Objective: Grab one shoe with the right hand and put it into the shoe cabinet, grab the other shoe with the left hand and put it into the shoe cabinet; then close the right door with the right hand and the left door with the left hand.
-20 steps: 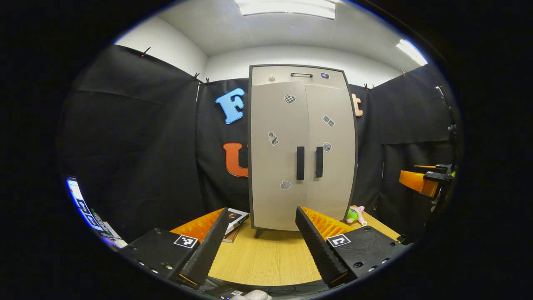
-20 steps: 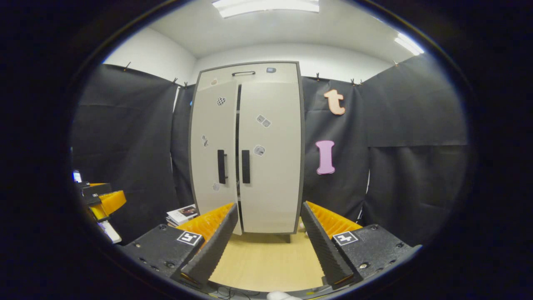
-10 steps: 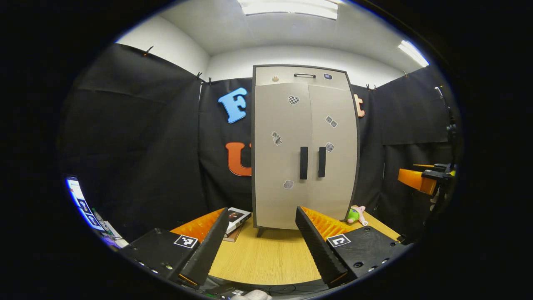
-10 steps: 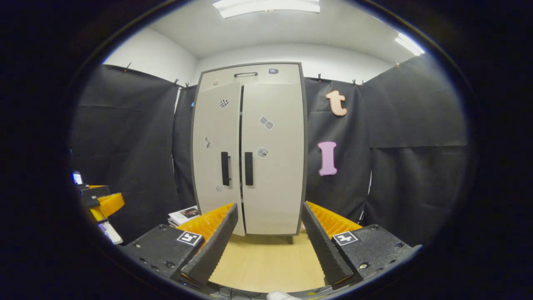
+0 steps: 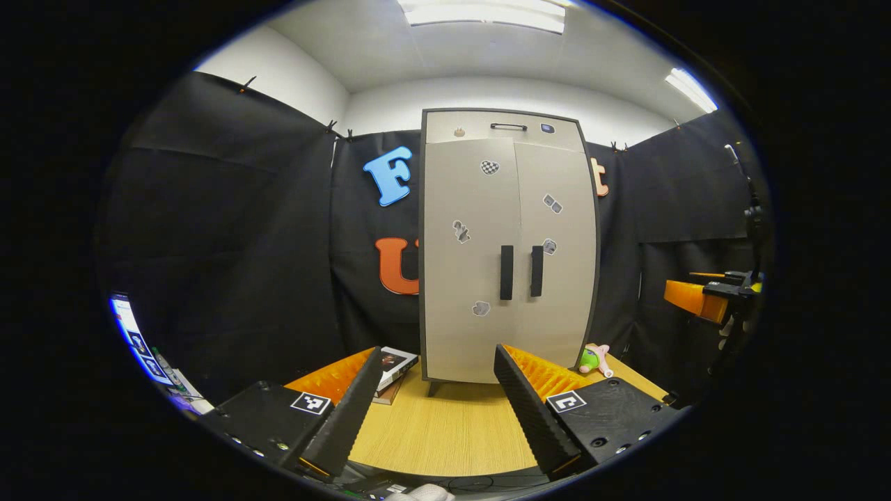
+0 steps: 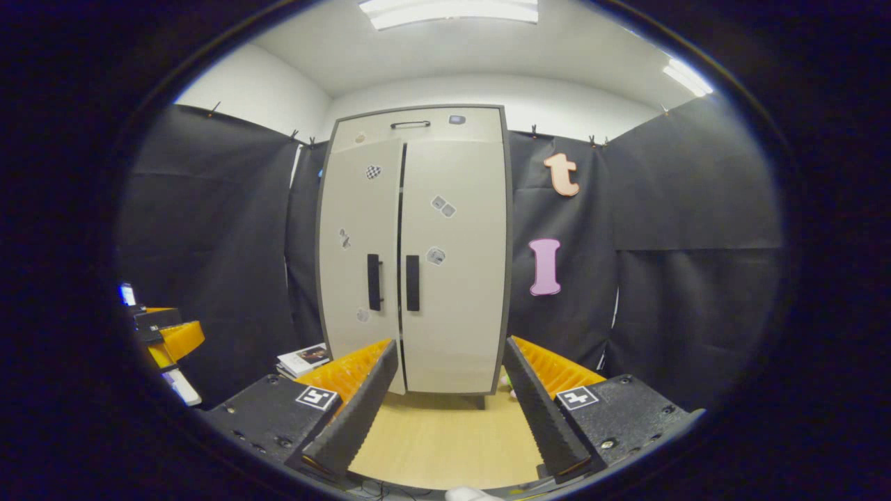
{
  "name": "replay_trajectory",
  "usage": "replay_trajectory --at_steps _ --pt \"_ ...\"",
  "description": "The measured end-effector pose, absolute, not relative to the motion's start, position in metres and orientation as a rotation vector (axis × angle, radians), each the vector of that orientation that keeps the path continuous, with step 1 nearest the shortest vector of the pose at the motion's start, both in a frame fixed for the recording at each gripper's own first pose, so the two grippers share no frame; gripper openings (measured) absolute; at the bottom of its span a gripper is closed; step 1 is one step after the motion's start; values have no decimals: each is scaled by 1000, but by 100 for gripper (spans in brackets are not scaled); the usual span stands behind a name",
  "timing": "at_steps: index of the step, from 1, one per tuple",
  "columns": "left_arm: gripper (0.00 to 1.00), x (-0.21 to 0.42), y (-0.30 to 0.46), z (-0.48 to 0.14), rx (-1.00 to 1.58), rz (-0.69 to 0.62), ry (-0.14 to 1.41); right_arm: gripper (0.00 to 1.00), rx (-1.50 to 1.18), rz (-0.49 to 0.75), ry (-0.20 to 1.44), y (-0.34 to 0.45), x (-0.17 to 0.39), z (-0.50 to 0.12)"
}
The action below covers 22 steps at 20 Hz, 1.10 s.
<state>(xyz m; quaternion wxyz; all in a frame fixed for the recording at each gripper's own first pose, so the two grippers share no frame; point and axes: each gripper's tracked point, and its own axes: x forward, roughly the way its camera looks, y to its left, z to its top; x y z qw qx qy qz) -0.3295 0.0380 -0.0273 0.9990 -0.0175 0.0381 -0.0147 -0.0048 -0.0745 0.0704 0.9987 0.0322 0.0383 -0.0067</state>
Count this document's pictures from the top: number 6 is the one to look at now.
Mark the black backdrop cloth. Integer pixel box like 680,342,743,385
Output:
118,94,784,411

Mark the white book with dark picture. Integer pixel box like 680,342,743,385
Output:
277,343,331,376

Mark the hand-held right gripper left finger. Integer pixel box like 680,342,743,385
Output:
202,338,400,479

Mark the grey shoe cabinet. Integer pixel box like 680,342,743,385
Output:
315,104,514,410

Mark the ceiling light panel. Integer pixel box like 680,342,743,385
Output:
663,58,714,97
358,0,539,30

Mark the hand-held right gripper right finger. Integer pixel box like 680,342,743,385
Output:
503,336,705,486

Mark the grey shoe cabinet door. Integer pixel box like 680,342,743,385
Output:
319,137,407,395
400,141,509,395

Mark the white side desk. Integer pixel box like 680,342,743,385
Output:
161,369,203,407

